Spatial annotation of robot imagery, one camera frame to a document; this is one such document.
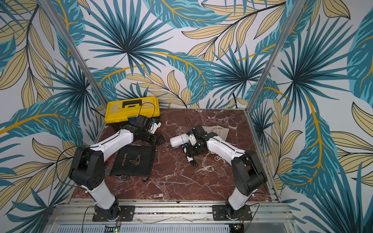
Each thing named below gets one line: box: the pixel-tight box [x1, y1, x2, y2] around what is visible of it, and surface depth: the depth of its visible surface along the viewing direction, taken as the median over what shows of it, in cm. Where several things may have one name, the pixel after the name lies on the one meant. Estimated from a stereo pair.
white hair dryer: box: [169, 133, 198, 167], surface depth 97 cm
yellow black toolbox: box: [104, 96, 161, 124], surface depth 97 cm
